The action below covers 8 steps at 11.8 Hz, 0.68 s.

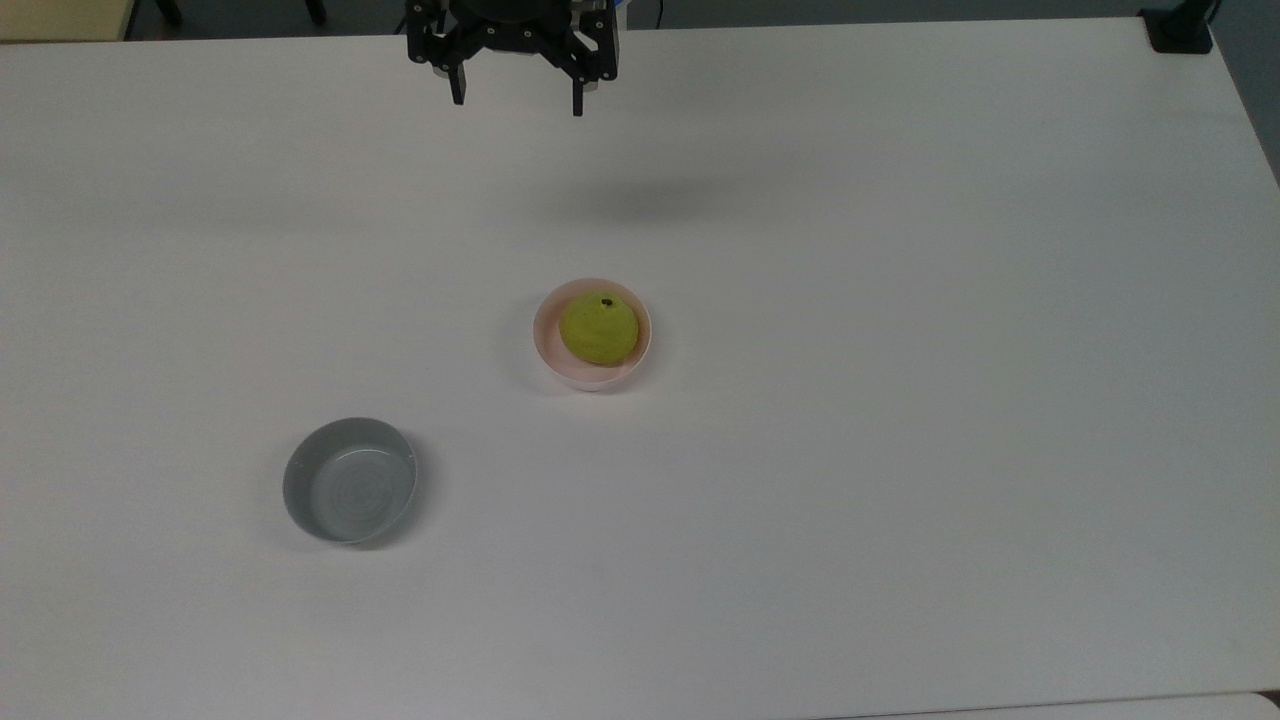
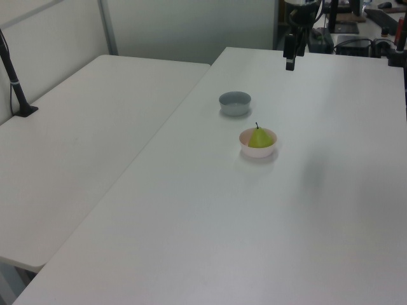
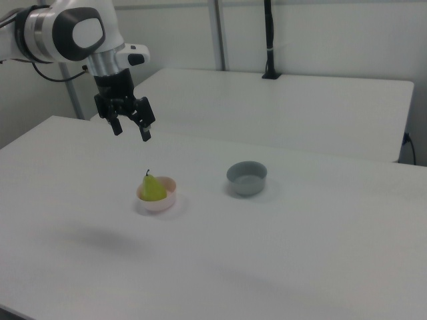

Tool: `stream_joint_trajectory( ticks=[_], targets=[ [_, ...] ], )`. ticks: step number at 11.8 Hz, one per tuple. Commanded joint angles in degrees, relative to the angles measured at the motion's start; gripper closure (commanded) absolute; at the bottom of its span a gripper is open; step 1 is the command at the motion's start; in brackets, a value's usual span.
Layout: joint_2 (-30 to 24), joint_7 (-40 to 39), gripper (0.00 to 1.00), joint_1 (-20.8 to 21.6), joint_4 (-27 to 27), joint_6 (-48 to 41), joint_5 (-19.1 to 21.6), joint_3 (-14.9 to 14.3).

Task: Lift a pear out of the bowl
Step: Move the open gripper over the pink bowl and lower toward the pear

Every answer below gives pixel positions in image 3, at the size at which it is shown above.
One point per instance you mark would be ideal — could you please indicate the white background table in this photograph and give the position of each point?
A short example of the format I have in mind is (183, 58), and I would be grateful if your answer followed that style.
(267, 110)

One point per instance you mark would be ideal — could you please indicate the green pear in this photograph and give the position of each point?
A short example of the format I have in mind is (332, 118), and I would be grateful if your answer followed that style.
(151, 190)

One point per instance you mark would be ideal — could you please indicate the grey bowl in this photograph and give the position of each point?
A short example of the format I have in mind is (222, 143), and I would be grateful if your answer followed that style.
(247, 186)

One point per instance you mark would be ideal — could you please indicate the black camera stand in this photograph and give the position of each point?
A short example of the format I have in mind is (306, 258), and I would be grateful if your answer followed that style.
(269, 60)

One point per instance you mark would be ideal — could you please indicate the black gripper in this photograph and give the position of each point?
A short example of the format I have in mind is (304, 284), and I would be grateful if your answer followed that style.
(115, 85)

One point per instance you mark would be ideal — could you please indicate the aluminium frame post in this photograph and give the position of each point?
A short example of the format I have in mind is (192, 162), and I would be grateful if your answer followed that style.
(218, 33)
(72, 96)

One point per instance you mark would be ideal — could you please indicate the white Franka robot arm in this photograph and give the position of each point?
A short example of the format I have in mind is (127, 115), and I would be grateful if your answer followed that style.
(50, 26)

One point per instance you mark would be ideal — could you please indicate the pink bowl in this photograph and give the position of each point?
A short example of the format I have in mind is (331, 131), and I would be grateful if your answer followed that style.
(160, 205)

